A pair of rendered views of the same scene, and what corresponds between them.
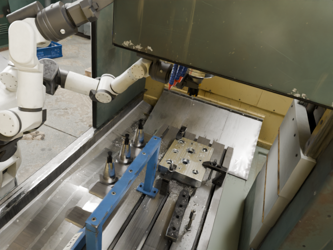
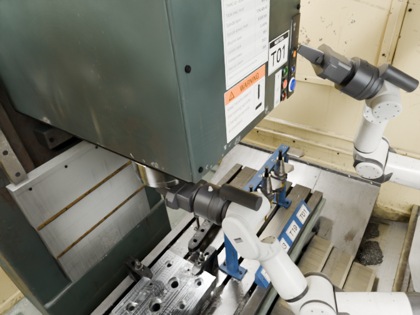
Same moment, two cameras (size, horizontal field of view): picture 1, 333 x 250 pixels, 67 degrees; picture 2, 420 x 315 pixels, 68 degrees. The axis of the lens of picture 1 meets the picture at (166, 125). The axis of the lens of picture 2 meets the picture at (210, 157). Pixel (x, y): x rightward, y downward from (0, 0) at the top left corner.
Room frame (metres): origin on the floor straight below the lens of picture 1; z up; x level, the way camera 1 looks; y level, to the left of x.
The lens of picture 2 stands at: (1.52, 0.27, 1.99)
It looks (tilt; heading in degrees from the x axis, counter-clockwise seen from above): 36 degrees down; 203
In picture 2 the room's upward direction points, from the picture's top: 6 degrees counter-clockwise
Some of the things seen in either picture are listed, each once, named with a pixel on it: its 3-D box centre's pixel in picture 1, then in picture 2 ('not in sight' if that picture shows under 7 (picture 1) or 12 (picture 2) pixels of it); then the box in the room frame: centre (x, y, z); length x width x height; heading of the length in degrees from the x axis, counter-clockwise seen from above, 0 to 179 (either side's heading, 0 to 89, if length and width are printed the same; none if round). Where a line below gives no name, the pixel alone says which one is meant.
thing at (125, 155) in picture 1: (125, 150); (266, 182); (0.69, 0.13, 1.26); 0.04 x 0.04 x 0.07
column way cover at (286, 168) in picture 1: (276, 171); (97, 201); (0.85, -0.51, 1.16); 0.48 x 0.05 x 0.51; 164
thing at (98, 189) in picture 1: (99, 189); (285, 167); (0.53, 0.17, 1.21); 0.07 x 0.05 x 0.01; 74
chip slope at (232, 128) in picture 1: (197, 134); not in sight; (1.61, -0.26, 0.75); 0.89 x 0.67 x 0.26; 74
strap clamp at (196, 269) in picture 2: (169, 175); (204, 264); (0.89, -0.06, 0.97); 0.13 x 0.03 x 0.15; 164
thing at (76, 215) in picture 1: (77, 216); (295, 152); (0.43, 0.20, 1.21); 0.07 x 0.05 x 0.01; 74
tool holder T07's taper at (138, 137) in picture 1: (139, 134); not in sight; (0.80, 0.10, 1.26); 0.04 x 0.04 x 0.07
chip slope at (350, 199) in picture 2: not in sight; (270, 211); (0.35, 0.09, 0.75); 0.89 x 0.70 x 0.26; 74
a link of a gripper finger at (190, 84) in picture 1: (191, 84); not in sight; (0.94, -0.07, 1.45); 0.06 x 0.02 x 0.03; 74
